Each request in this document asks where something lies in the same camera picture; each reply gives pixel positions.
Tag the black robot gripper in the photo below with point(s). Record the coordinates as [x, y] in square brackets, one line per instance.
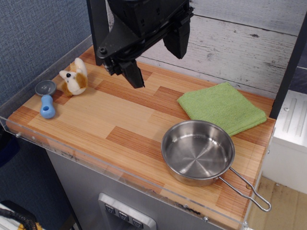
[138, 25]

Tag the white brown stuffed dog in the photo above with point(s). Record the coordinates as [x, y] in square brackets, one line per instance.
[75, 79]

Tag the green folded cloth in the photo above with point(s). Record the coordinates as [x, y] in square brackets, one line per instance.
[224, 106]

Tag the stainless steel pan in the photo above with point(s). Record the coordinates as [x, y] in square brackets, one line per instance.
[197, 153]

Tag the blue grey toy utensil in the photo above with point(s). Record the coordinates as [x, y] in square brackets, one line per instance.
[46, 89]

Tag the clear acrylic table guard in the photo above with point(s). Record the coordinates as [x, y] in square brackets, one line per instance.
[107, 141]

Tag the grey cabinet with switches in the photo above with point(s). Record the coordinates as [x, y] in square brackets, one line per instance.
[106, 197]

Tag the white aluminium box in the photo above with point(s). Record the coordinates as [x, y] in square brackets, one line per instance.
[286, 160]

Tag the black vertical post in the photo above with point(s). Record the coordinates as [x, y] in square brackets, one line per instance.
[98, 18]

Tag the dark right frame post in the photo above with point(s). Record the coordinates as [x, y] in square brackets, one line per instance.
[290, 70]

